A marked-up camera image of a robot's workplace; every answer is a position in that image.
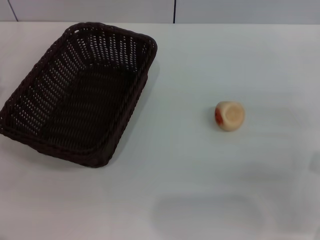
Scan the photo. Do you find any beige round toy, red patch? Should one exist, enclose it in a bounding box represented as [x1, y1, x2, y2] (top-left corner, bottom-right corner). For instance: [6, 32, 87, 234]
[214, 100, 246, 131]

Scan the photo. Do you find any black woven rectangular basket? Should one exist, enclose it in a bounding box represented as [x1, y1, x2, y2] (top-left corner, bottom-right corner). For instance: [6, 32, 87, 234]
[0, 22, 159, 169]

